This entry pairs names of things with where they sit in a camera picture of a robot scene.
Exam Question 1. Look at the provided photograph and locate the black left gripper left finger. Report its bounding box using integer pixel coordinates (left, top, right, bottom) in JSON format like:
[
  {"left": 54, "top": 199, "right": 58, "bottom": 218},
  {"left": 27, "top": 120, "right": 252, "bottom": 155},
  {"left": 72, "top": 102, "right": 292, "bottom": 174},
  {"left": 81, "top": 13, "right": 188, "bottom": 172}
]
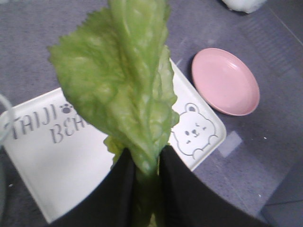
[{"left": 49, "top": 148, "right": 135, "bottom": 227}]

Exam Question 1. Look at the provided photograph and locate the white rice cooker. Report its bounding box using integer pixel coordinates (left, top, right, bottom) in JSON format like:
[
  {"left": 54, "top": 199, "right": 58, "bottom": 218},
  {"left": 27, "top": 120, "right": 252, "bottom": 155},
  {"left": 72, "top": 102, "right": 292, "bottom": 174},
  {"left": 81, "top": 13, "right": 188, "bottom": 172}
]
[{"left": 222, "top": 0, "right": 267, "bottom": 14}]

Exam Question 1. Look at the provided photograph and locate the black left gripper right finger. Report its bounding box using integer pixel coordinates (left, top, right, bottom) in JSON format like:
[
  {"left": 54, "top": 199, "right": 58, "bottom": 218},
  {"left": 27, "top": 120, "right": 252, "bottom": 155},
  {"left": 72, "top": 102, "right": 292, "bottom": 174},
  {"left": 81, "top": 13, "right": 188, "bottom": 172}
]
[{"left": 160, "top": 145, "right": 267, "bottom": 227}]

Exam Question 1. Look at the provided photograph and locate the green lettuce leaf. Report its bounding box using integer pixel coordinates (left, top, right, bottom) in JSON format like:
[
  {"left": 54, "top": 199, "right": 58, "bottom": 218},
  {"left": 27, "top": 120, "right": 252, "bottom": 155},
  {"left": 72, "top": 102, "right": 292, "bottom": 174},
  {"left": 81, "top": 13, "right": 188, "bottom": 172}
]
[{"left": 48, "top": 0, "right": 179, "bottom": 227}]

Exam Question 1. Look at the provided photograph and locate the cream bear serving tray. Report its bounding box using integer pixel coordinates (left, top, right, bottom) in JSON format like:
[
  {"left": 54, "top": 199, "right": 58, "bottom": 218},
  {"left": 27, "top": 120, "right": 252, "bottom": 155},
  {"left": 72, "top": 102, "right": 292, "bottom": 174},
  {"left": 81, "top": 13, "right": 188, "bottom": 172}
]
[{"left": 4, "top": 65, "right": 226, "bottom": 222}]

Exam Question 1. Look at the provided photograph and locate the pink round plate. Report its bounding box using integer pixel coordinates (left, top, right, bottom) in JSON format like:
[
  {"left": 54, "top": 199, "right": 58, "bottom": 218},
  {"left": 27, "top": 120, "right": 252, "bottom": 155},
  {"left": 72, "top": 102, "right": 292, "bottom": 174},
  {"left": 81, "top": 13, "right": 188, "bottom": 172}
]
[{"left": 191, "top": 48, "right": 260, "bottom": 116}]

